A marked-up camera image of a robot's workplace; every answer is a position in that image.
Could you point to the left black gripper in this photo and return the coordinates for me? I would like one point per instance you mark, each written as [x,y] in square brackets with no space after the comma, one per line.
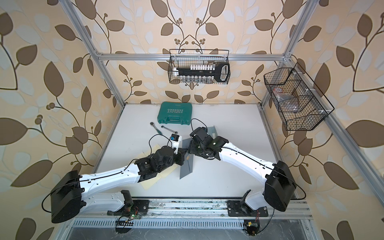
[181,155]

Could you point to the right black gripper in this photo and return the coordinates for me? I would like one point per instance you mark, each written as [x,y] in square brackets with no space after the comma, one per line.
[192,146]

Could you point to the dark grey envelope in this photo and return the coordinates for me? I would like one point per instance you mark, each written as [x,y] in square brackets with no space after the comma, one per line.
[187,167]

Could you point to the light blue envelope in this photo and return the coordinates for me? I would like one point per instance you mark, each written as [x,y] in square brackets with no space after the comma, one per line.
[212,131]

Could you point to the yellow envelope green seal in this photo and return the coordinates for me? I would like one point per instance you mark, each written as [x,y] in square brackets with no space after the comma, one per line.
[165,172]

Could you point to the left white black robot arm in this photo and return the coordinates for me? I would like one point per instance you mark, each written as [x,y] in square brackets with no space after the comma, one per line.
[76,193]

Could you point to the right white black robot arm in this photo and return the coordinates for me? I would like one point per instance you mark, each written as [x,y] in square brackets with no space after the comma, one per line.
[278,183]

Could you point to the yellow envelope red seal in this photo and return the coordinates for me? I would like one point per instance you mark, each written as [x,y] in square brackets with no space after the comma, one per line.
[147,184]

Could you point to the green tool case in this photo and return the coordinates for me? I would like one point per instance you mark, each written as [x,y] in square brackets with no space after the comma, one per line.
[175,113]

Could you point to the black socket set holder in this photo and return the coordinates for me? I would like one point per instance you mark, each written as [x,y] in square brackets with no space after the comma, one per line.
[210,73]

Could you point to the clear plastic bag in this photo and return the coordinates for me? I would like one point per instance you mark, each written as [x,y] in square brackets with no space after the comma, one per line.
[287,102]

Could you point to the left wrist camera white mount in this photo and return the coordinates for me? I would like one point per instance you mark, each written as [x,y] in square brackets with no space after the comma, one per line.
[175,141]

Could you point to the ratchet wrench green handle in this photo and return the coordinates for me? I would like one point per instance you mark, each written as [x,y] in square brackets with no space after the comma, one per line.
[157,130]

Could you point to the aluminium rail front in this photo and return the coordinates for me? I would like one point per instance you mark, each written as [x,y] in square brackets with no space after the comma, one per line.
[192,208]

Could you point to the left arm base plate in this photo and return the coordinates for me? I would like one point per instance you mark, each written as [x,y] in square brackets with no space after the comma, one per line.
[130,206]

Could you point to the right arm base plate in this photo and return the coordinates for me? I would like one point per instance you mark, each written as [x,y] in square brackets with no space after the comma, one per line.
[240,209]

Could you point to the black wire basket back wall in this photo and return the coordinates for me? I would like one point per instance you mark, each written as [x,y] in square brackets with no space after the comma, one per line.
[187,57]

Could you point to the black wire basket wall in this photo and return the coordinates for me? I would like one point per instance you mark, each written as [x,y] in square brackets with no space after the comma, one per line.
[299,101]
[187,57]

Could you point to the left electronics board with wires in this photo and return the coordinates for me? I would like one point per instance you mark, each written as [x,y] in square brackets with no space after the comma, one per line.
[125,222]

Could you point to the electronics board with wires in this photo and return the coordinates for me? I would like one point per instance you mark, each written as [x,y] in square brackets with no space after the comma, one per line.
[125,222]
[252,227]

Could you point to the right electronics board with wires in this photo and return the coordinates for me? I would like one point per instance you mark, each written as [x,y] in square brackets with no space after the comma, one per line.
[252,227]

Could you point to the black wire basket right wall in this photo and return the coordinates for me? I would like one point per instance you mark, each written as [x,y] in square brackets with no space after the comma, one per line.
[299,101]

